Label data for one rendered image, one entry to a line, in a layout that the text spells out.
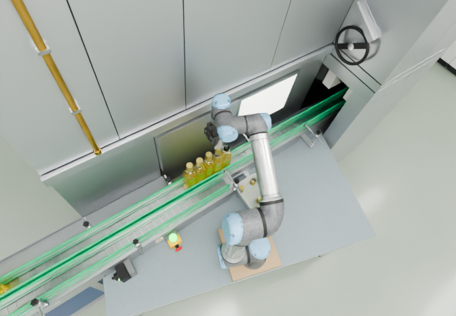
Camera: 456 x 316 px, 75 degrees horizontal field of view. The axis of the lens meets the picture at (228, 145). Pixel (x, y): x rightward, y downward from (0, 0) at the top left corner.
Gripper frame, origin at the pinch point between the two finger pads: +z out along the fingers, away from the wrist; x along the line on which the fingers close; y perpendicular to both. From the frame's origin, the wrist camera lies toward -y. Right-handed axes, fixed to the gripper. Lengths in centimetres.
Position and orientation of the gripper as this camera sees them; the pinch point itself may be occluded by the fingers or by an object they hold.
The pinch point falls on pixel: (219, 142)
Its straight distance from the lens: 150.5
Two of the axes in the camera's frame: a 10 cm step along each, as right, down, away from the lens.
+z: -1.0, 5.2, 8.5
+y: -8.2, 4.3, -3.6
